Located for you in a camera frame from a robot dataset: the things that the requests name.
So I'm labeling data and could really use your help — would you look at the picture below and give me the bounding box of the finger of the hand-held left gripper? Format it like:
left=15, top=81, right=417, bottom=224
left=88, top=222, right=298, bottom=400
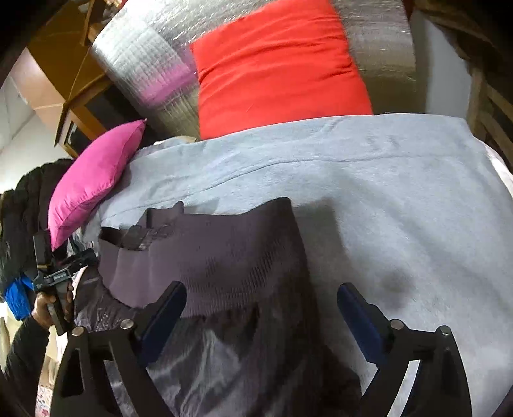
left=64, top=247, right=100, bottom=277

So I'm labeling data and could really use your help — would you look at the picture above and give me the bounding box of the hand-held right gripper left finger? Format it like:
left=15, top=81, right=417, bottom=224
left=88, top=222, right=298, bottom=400
left=50, top=281, right=188, bottom=417

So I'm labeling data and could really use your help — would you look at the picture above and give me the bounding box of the wooden cabinet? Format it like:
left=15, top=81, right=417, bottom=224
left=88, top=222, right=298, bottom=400
left=27, top=0, right=130, bottom=159

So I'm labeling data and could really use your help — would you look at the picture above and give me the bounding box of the person's left forearm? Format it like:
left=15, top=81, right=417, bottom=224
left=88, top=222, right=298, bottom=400
left=4, top=315, right=52, bottom=417

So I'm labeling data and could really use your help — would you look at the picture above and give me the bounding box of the wooden shelf rack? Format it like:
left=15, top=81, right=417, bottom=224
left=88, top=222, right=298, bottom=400
left=413, top=0, right=513, bottom=169

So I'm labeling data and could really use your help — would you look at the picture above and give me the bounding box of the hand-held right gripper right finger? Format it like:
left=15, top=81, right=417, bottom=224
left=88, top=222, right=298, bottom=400
left=337, top=283, right=472, bottom=417

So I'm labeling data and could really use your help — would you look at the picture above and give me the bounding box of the dark quilted jacket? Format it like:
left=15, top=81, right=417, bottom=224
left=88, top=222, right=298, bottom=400
left=73, top=197, right=365, bottom=417

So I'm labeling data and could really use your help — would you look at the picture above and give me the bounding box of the silver insulation mat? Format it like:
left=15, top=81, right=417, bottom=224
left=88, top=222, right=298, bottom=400
left=89, top=0, right=418, bottom=141

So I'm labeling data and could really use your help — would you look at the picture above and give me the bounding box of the person's left hand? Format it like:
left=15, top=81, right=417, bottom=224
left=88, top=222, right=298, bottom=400
left=31, top=281, right=75, bottom=327

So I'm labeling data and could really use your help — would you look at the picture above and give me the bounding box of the red pillow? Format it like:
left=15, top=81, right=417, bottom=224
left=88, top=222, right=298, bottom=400
left=189, top=0, right=374, bottom=141

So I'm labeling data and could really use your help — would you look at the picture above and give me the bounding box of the grey blanket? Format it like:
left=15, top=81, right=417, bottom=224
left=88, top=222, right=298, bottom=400
left=82, top=113, right=513, bottom=417

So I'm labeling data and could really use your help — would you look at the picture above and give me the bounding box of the black coat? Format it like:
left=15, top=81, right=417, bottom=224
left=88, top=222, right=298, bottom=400
left=0, top=159, right=75, bottom=283

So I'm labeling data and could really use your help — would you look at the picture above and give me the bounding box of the white bed sheet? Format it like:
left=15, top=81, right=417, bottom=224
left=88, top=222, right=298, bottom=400
left=483, top=142, right=513, bottom=189

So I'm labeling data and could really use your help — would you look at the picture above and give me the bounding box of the pink pillow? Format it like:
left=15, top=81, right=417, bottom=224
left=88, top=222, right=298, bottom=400
left=48, top=119, right=147, bottom=251

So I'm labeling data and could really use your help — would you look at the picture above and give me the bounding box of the blue quilted garment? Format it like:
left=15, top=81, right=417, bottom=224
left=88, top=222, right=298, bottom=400
left=0, top=277, right=37, bottom=321

